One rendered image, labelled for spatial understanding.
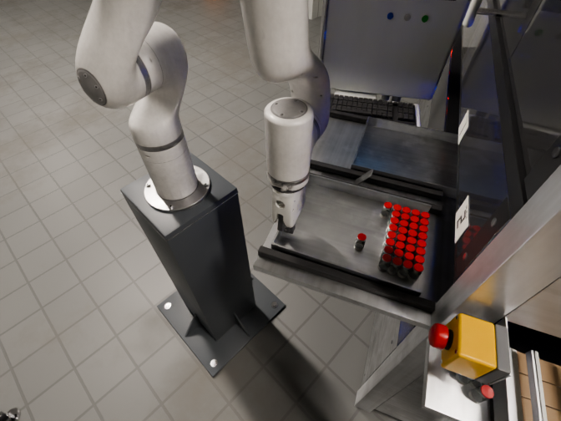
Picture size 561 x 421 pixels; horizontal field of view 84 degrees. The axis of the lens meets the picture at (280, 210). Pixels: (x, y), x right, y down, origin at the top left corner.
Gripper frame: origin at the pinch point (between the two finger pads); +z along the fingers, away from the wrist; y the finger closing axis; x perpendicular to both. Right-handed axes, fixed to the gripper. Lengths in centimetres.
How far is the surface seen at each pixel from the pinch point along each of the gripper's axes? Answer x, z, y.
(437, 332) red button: -32.2, -8.6, -18.4
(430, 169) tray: -31.8, 4.4, 37.7
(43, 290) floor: 129, 91, -19
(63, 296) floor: 117, 91, -18
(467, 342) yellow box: -36.1, -10.4, -19.3
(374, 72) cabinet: -6, 2, 89
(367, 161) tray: -13.5, 4.2, 34.8
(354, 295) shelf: -19.2, 4.6, -9.9
